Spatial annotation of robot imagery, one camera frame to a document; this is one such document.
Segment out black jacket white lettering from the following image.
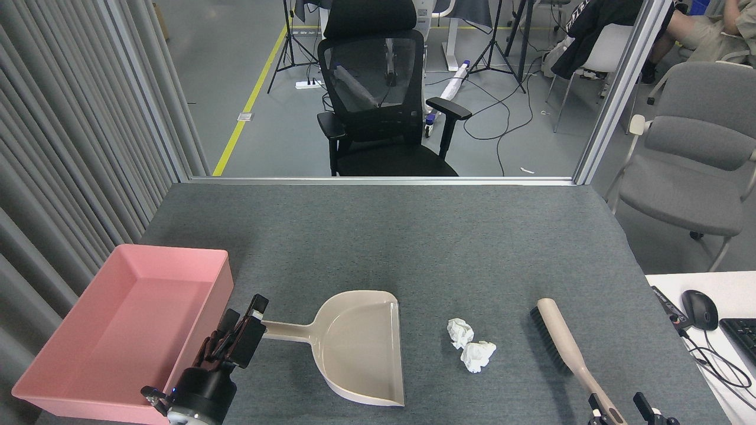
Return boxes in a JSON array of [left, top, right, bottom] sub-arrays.
[[550, 0, 646, 80]]

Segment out grey pleated curtain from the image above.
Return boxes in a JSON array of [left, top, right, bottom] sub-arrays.
[[0, 0, 210, 425]]

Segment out pink plastic bin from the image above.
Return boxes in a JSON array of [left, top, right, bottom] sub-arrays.
[[11, 244, 234, 424]]

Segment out black mesh office chair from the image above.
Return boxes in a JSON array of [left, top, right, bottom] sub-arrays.
[[317, 0, 473, 177]]

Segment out white stand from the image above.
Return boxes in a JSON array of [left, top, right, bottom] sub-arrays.
[[416, 0, 467, 73]]

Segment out dark grey hanging cloth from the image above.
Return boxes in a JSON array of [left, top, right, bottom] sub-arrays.
[[452, 0, 494, 34]]

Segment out black floor cable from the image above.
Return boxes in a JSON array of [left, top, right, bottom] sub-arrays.
[[422, 56, 571, 176]]

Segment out black computer mouse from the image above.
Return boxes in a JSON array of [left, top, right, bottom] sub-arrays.
[[681, 290, 719, 331]]

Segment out flat black device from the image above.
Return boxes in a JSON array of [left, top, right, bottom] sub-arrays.
[[651, 286, 693, 331]]

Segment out black tripod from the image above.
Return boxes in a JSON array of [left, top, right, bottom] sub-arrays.
[[470, 0, 526, 94], [267, 0, 320, 94]]

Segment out small white paper ball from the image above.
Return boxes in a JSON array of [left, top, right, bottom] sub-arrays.
[[447, 318, 475, 350]]

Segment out black keyboard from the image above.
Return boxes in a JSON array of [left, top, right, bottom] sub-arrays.
[[719, 318, 756, 367]]

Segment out black desk cables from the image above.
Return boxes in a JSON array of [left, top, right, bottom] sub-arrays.
[[678, 328, 754, 408]]

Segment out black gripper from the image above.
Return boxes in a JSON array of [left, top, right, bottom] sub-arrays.
[[175, 294, 270, 423]]

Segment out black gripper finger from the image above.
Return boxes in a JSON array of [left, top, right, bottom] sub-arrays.
[[588, 393, 612, 425], [633, 391, 680, 425]]

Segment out large white paper ball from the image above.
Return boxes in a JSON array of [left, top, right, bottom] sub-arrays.
[[461, 341, 497, 374]]

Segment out beige plastic dustpan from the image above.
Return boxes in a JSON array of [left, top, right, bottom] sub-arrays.
[[260, 290, 406, 407]]

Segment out silver table edge rail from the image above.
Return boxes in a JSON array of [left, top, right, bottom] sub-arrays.
[[189, 175, 576, 187]]

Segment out white plastic chair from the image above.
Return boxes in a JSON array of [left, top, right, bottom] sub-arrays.
[[542, 24, 641, 133]]

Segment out slanted silver post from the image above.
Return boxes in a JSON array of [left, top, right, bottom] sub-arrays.
[[573, 0, 674, 185]]

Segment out grey padded chair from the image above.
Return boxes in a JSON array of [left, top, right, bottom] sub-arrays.
[[605, 61, 756, 272]]

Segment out beige brush black bristles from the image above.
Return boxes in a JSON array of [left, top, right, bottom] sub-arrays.
[[530, 298, 628, 425]]

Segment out seated person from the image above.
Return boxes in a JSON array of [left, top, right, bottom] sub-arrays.
[[641, 0, 756, 83]]

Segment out white side table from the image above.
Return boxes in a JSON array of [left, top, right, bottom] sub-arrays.
[[645, 271, 756, 425]]

